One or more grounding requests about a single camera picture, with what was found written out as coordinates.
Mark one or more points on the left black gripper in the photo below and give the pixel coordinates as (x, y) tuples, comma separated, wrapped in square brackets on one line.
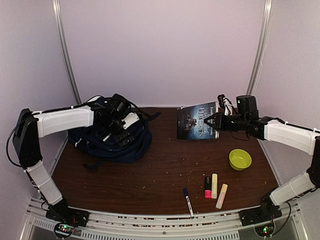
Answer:
[(118, 137)]

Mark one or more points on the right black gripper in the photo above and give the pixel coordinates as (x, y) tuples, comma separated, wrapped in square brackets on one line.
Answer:
[(219, 121)]

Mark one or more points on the dark blue paperback book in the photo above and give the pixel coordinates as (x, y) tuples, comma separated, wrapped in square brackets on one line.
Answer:
[(190, 124)]

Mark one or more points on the navy blue student backpack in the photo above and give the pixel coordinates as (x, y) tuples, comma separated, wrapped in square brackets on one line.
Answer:
[(90, 140)]

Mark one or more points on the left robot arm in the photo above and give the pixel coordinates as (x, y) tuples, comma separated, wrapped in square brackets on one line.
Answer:
[(33, 125)]

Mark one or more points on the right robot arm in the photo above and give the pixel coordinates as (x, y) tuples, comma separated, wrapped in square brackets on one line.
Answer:
[(274, 129)]

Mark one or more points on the lime green plastic bowl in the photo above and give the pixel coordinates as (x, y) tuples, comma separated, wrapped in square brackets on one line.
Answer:
[(239, 159)]

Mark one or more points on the yellow highlighter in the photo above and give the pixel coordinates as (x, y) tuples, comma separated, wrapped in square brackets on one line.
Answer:
[(214, 185)]

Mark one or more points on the pink black highlighter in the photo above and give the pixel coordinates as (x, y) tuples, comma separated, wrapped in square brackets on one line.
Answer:
[(207, 187)]

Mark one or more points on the blue capped whiteboard marker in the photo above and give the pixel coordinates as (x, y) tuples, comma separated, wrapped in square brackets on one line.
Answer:
[(187, 198)]

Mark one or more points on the pale orange highlighter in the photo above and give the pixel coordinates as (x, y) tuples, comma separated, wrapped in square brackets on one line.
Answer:
[(221, 196)]

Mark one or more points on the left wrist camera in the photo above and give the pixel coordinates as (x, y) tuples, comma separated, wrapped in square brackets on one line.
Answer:
[(129, 120)]

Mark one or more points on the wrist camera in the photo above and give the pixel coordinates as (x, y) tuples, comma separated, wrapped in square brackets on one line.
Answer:
[(129, 120), (226, 105)]

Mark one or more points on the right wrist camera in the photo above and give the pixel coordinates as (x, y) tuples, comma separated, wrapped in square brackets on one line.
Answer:
[(226, 105)]

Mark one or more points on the right aluminium frame post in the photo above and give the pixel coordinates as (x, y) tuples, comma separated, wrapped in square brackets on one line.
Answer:
[(261, 47)]

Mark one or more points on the aluminium frame post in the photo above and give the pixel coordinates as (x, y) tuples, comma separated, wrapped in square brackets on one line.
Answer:
[(64, 47), (261, 47)]

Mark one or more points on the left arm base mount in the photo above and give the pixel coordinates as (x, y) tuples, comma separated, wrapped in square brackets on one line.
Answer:
[(66, 225)]

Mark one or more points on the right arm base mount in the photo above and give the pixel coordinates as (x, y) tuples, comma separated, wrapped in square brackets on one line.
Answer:
[(263, 222)]

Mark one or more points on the front aluminium rail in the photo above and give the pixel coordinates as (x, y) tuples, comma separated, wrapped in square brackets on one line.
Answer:
[(219, 225)]

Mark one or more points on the left aluminium frame post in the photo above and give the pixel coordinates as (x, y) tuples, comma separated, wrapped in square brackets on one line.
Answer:
[(64, 47)]

